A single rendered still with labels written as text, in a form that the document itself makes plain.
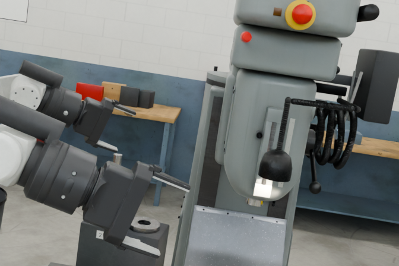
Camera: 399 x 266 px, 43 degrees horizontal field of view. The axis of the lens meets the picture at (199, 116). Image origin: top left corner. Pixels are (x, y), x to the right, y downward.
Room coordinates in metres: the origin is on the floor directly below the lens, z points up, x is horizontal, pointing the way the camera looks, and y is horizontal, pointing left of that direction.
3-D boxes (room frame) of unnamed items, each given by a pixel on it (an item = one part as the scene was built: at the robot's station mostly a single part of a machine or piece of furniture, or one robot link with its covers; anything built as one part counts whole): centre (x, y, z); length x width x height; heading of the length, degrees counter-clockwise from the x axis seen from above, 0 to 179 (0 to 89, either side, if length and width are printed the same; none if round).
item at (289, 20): (1.05, -0.17, 1.76); 0.06 x 0.02 x 0.06; 88
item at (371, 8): (1.31, -0.32, 1.79); 0.45 x 0.04 x 0.04; 178
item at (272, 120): (1.17, -0.17, 1.45); 0.04 x 0.04 x 0.21; 88
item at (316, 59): (1.32, -0.18, 1.68); 0.34 x 0.24 x 0.10; 178
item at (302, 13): (1.02, -0.17, 1.76); 0.04 x 0.03 x 0.04; 88
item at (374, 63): (1.57, -0.52, 1.62); 0.20 x 0.09 x 0.21; 178
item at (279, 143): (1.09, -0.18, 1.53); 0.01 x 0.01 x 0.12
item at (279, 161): (1.09, -0.18, 1.44); 0.07 x 0.07 x 0.06
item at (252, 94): (1.28, -0.18, 1.47); 0.21 x 0.19 x 0.32; 88
